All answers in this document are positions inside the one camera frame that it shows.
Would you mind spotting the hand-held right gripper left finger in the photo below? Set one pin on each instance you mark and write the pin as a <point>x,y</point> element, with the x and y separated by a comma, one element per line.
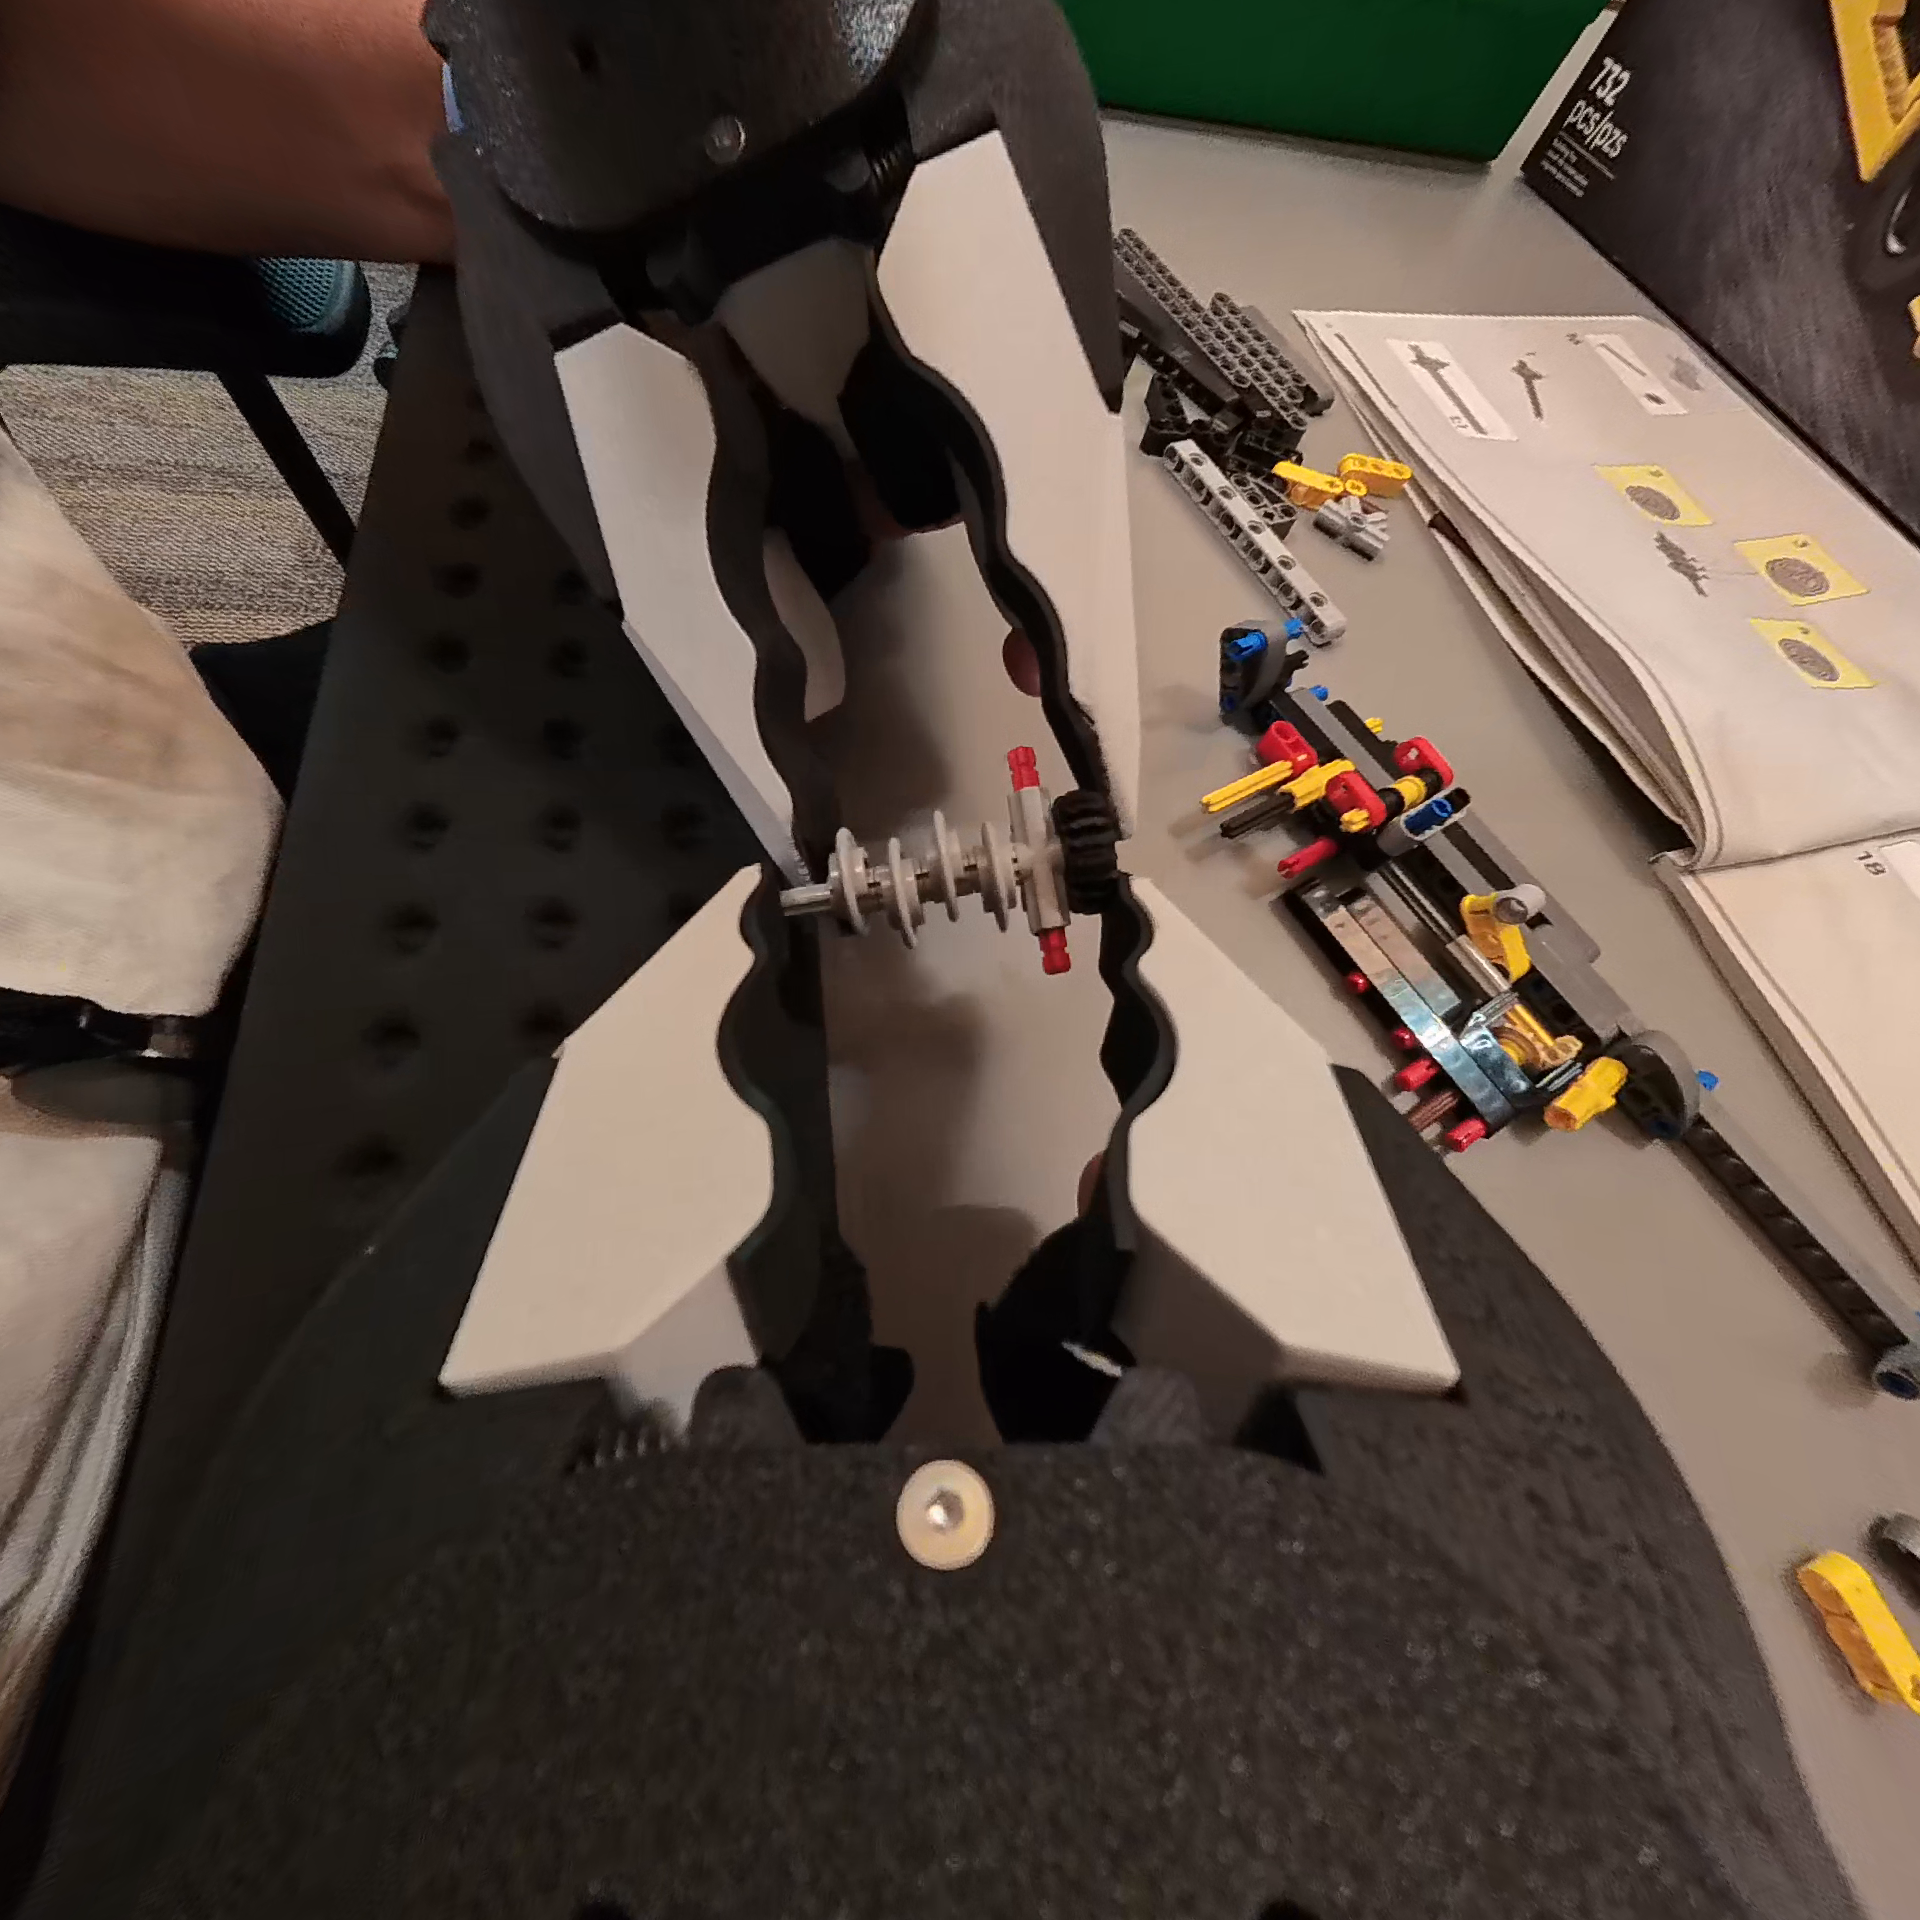
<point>630,1200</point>

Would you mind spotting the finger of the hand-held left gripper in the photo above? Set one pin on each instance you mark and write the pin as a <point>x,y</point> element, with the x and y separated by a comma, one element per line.
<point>1020,375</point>
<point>662,495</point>

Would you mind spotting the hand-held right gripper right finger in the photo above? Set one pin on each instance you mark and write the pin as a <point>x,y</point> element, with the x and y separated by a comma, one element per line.
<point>1276,1200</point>

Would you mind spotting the long dark lego chassis assembly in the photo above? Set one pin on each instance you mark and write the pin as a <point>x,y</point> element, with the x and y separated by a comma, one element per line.
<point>1441,930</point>

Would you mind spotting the grey lego gear shaft assembly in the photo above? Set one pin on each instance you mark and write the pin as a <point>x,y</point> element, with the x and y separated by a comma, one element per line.
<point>944,870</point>

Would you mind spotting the person's left forearm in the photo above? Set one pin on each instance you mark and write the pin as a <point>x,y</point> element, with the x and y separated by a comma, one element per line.
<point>194,120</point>

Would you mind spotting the small pile of lego beams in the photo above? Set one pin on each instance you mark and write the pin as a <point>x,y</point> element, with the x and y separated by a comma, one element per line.
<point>1230,375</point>

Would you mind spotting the dark grey lego connector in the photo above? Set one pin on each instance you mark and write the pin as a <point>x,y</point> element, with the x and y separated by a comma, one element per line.
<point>1900,1538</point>

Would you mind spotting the yellow car lego set box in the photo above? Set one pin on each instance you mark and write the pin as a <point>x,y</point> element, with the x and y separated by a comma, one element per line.
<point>1723,224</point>

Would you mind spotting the yellow lego liftarm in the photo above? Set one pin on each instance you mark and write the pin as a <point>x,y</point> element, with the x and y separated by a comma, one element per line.
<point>1862,1628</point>

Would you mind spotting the blue wristband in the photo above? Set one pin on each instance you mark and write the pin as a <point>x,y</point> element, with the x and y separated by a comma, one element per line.
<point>454,98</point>

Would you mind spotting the teal mesh office chair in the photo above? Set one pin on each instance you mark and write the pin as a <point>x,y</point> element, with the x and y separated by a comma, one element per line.
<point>299,300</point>

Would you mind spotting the green plastic bin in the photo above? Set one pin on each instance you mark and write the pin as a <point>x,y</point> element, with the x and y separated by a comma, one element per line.
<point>1320,68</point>

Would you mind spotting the open instruction booklet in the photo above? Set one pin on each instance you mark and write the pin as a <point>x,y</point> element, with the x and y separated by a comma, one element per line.
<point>1723,629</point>

